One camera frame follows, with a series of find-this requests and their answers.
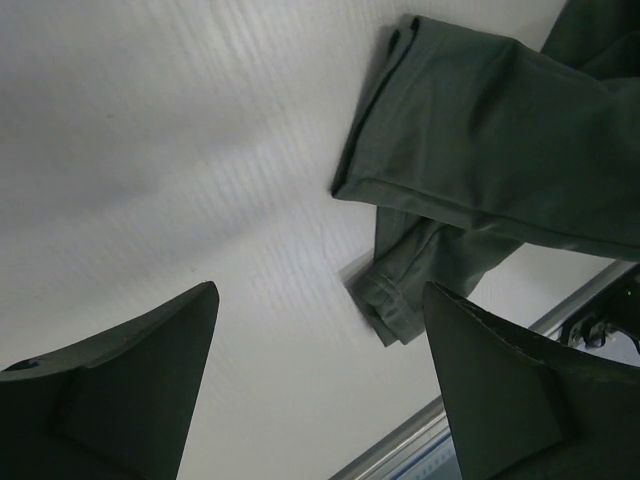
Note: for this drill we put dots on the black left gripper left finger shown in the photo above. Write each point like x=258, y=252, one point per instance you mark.
x=116, y=405

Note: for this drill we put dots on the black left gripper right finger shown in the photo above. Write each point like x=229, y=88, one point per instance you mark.
x=522, y=406

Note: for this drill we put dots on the grey t shirt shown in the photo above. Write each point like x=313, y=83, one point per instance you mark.
x=470, y=145

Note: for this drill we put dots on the aluminium mounting rail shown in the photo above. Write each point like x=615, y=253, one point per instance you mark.
x=423, y=447

